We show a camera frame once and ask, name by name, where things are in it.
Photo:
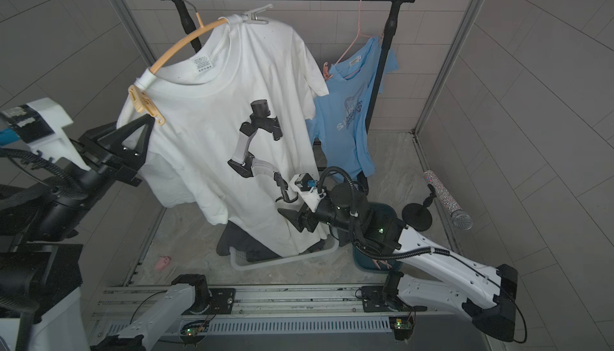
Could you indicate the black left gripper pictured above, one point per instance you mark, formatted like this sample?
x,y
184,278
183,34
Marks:
x,y
117,157

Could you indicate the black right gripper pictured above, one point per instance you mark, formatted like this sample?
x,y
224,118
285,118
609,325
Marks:
x,y
302,219

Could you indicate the yellow clothespin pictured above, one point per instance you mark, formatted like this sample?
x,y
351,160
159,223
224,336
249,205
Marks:
x,y
143,104

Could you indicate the dark grey t-shirt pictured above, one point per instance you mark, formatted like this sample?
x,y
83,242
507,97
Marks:
x,y
269,241

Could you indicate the white t-shirt black print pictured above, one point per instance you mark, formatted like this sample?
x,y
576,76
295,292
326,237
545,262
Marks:
x,y
249,84

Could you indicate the light blue t-shirt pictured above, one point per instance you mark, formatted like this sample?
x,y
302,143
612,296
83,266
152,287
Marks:
x,y
340,122

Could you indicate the orange plastic hanger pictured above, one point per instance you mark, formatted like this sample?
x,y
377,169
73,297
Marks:
x,y
193,35

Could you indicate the pink clothespin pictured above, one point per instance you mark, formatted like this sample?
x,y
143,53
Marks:
x,y
327,71

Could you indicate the white clothespin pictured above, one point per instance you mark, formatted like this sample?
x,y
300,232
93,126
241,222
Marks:
x,y
253,16

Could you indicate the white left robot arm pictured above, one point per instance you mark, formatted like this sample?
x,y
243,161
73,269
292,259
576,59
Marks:
x,y
40,276

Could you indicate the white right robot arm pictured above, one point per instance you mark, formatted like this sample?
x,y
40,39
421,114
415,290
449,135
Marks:
x,y
485,295

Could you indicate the glitter microphone on stand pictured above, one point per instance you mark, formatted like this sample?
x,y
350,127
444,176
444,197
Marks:
x,y
418,216

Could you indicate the pink pig toy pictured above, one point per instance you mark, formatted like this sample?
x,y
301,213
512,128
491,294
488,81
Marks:
x,y
162,263

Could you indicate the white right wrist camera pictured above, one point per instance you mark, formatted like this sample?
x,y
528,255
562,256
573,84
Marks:
x,y
306,188

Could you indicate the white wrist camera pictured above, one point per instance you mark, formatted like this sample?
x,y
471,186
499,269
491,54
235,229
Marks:
x,y
306,188
40,124

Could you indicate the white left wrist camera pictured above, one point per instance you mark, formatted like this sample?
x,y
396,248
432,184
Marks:
x,y
40,124

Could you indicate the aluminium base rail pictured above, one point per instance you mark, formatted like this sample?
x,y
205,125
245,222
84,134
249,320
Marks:
x,y
175,310

